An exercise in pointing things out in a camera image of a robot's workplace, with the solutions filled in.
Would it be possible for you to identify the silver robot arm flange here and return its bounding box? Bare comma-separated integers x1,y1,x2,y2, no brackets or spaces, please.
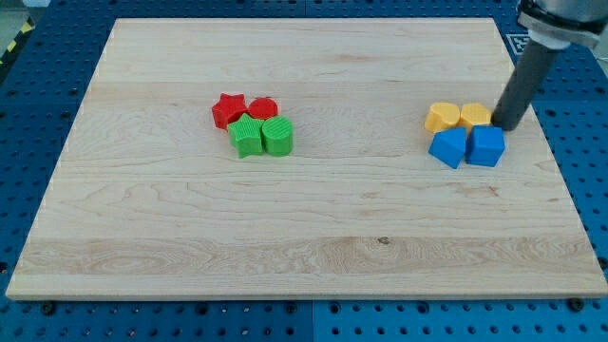
517,0,607,49

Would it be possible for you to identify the black white fiducial tag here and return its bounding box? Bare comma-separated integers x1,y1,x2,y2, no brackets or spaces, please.
505,33,530,56

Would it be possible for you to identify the red star block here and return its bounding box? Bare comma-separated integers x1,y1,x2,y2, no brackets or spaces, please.
212,93,248,130

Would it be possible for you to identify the yellow heart block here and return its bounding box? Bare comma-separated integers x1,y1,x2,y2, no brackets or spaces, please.
424,102,460,133

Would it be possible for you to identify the wooden board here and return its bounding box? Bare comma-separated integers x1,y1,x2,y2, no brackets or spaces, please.
7,18,607,301

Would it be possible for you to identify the yellow black hazard tape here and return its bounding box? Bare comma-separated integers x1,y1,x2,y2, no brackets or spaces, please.
1,17,35,67

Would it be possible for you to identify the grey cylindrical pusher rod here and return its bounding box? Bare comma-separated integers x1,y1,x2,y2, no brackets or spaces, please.
491,39,561,131

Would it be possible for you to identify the green star block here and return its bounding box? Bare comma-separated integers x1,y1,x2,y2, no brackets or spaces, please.
227,114,264,158

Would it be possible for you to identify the yellow hexagon block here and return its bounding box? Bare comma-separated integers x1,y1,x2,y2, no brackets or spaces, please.
458,103,492,134

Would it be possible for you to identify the green cylinder block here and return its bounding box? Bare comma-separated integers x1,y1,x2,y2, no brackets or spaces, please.
261,116,294,157

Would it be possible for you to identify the red round block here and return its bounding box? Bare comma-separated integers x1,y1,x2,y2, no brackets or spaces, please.
248,98,278,120

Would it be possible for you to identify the blue triangle block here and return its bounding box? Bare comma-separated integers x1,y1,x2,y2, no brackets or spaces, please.
428,127,466,169

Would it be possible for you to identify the blue cube block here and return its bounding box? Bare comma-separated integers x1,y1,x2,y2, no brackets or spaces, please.
465,125,505,167

